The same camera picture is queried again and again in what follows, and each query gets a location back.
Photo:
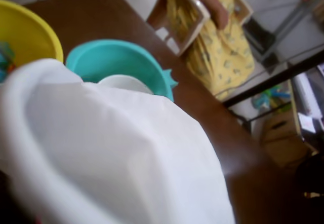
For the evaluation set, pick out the person's hand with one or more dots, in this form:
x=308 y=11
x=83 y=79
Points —
x=220 y=17

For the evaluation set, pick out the white latex glove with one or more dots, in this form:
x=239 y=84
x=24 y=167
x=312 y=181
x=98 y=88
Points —
x=114 y=145

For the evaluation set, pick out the person in yellow dress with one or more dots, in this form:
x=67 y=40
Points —
x=227 y=51

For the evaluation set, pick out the grey metal stand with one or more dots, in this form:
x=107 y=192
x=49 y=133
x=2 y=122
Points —
x=293 y=18

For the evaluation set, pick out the black framed glass table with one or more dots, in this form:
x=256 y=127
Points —
x=278 y=74

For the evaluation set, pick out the green plastic toys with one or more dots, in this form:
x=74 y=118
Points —
x=272 y=97

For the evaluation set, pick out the teal plastic bucket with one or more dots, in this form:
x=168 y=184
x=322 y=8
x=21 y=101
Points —
x=119 y=56

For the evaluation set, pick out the white bowl-shaped mask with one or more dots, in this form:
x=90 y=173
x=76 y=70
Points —
x=126 y=83

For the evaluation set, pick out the cardboard box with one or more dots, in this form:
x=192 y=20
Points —
x=283 y=137

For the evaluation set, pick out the yellow plastic bucket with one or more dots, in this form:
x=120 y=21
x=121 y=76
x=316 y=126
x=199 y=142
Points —
x=33 y=31

